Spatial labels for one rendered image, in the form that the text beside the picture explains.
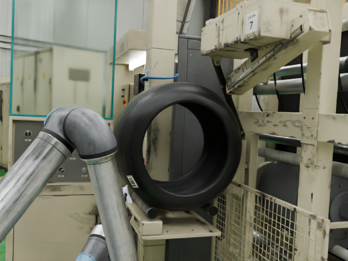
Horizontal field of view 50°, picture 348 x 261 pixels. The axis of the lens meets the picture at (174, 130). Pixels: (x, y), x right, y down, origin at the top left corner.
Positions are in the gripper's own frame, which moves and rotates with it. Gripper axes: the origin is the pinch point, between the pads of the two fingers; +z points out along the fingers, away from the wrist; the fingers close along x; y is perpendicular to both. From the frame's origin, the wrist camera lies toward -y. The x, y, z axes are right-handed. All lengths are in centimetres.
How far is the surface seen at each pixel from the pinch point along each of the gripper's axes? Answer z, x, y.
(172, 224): 12.2, -4.5, 36.9
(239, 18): 61, 53, -24
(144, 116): 22.7, 11.8, -15.6
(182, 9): 137, -2, -25
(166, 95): 32.9, 20.2, -16.7
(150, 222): -0.5, -0.9, 20.7
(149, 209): 2.5, 0.6, 16.5
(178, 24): 137, -9, -18
